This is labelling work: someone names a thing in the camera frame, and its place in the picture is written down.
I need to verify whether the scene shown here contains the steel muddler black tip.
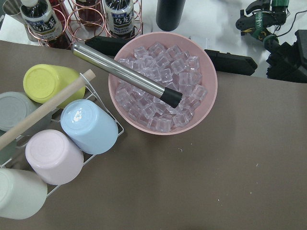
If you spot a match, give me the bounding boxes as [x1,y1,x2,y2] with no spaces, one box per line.
[71,42,182,108]

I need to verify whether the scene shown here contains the pink bowl of ice cubes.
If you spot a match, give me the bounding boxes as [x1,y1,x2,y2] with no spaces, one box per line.
[108,32,218,136]

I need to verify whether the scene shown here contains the light blue plastic cup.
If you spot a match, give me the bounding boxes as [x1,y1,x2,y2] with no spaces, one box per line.
[60,99,118,155]

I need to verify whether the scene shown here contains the black plastic bar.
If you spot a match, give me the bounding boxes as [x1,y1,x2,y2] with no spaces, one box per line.
[85,36,258,76]

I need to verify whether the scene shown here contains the black thermos bottle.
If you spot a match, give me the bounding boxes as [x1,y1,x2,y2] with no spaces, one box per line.
[156,0,186,31]

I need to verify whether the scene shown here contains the brown table mat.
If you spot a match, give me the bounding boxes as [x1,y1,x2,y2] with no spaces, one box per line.
[0,40,307,230]

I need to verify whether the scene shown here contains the right oolong tea bottle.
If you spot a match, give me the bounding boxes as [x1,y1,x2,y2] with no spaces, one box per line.
[103,0,135,39]

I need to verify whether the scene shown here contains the oolong tea bottle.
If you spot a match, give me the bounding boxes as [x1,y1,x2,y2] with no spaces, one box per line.
[103,0,135,39]
[20,0,63,40]

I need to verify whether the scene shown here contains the pink plastic cup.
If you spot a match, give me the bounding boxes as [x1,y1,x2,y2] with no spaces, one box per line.
[25,129,84,185]

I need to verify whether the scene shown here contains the yellow plastic cup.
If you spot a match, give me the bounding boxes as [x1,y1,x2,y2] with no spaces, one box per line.
[23,64,80,104]

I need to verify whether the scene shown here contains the red drink bottle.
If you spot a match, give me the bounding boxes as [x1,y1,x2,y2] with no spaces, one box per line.
[76,0,101,24]

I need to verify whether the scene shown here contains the grey green plastic cup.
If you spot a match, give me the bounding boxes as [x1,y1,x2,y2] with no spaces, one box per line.
[0,92,52,136]

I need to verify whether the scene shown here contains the left oolong tea bottle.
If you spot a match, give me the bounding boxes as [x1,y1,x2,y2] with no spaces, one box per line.
[20,0,63,40]

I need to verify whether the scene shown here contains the black printed stand box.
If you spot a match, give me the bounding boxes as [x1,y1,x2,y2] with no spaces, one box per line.
[263,30,307,83]

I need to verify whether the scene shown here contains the white plastic cup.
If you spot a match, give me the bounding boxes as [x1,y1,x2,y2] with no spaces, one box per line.
[0,168,47,219]

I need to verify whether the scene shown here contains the steel cup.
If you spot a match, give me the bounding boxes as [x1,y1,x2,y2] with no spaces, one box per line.
[2,0,38,42]

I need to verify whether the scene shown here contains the white wire cup rack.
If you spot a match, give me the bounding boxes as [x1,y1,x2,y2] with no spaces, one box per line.
[0,73,125,198]

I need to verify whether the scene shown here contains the copper wire bottle rack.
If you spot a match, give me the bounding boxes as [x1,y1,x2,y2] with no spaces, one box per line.
[27,0,143,47]

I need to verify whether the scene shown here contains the black teleoperation handle device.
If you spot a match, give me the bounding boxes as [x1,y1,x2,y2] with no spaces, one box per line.
[236,0,289,53]

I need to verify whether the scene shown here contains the wooden rack handle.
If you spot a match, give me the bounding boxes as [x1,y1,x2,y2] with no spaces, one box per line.
[0,69,96,150]

